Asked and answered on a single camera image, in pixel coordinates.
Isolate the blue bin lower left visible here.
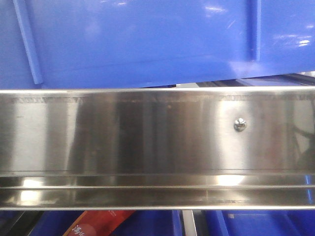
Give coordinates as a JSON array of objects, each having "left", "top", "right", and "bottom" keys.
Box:
[{"left": 30, "top": 210, "right": 183, "bottom": 236}]

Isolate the red printed package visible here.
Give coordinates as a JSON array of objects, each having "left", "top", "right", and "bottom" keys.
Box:
[{"left": 63, "top": 210, "right": 135, "bottom": 236}]

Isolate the blue bin lower right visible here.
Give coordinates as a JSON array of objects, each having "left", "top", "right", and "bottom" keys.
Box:
[{"left": 203, "top": 210, "right": 315, "bottom": 236}]

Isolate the silver rail screw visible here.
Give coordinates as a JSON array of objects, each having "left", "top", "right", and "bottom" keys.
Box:
[{"left": 233, "top": 118, "right": 247, "bottom": 132}]

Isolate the large blue plastic bin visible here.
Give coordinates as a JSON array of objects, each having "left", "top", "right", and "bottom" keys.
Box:
[{"left": 0, "top": 0, "right": 315, "bottom": 89}]

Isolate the stainless steel shelf rail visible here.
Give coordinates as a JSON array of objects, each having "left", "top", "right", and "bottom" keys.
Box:
[{"left": 0, "top": 86, "right": 315, "bottom": 210}]

